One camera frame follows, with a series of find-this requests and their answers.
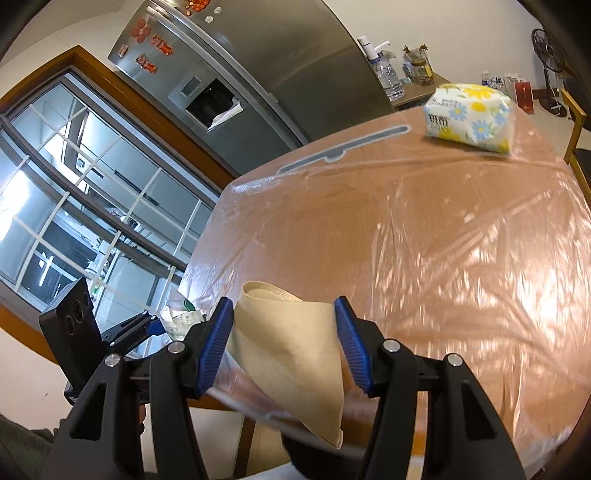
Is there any black standing fan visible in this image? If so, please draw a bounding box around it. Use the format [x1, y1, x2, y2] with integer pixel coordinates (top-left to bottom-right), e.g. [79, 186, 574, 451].
[531, 28, 567, 118]

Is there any stainless steel refrigerator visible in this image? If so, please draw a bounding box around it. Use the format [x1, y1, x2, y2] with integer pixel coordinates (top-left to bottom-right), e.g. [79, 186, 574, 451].
[108, 0, 392, 175]

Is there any glass jar with items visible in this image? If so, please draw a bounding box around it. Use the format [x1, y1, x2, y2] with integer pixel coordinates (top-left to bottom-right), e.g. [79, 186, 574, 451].
[403, 44, 434, 86]

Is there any brown paper cup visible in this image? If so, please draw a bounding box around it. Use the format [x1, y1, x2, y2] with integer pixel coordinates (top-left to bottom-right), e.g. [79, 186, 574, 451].
[229, 281, 344, 448]

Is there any pack of water bottles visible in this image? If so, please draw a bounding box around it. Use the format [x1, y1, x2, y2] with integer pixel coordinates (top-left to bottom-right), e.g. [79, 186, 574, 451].
[481, 71, 505, 91]

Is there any large water bottle with pump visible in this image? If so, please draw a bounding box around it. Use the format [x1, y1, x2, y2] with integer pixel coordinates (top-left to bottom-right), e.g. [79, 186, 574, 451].
[356, 36, 406, 102]

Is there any red paper bag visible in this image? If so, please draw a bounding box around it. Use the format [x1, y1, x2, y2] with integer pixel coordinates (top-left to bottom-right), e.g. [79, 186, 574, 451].
[513, 80, 535, 115]

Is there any small wooden side table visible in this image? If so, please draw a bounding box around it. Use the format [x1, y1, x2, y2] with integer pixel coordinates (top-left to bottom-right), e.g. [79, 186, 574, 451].
[391, 73, 449, 111]

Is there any floral tissue pack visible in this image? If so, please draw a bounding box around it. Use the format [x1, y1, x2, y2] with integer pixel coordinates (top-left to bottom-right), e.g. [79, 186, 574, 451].
[423, 83, 516, 154]

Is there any wooden chair black cushion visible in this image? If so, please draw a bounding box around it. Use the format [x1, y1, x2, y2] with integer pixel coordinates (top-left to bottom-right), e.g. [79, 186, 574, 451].
[561, 88, 591, 205]

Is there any grey plastic strip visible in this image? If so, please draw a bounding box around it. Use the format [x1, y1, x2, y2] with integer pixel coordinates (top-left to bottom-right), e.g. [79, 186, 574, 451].
[276, 124, 412, 175]

